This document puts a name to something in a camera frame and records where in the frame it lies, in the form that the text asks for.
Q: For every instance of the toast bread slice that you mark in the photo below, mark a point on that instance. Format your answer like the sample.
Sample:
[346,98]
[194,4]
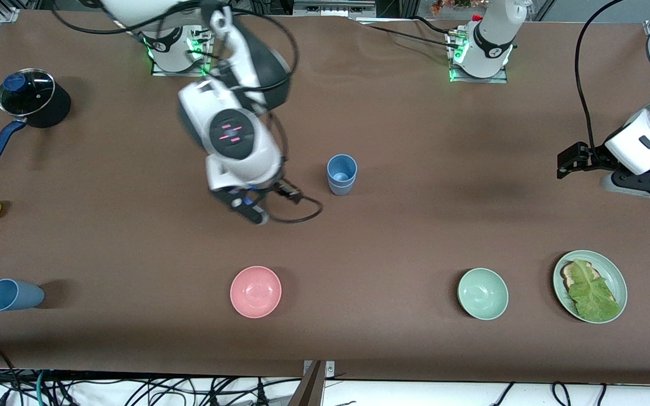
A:
[569,276]

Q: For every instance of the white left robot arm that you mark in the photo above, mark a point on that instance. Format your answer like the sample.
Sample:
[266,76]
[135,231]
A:
[491,34]

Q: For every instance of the blue plastic cup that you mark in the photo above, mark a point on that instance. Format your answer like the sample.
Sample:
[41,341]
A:
[342,190]
[342,166]
[12,295]

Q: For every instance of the green lettuce leaf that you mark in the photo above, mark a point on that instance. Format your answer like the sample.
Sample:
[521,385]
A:
[593,296]

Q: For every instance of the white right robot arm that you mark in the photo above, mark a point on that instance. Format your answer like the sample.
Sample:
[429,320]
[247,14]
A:
[229,135]

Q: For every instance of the glass lid with blue knob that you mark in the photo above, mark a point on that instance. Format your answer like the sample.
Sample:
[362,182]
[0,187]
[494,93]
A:
[26,91]

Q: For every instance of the light green bowl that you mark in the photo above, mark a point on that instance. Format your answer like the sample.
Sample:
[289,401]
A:
[483,294]

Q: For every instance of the pink bowl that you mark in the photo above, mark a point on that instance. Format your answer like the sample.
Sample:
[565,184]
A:
[255,292]

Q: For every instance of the metal table edge bracket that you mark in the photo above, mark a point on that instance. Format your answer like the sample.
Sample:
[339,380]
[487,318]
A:
[329,369]

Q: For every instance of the light green plate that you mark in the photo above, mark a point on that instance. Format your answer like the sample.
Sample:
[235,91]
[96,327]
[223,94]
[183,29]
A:
[618,276]

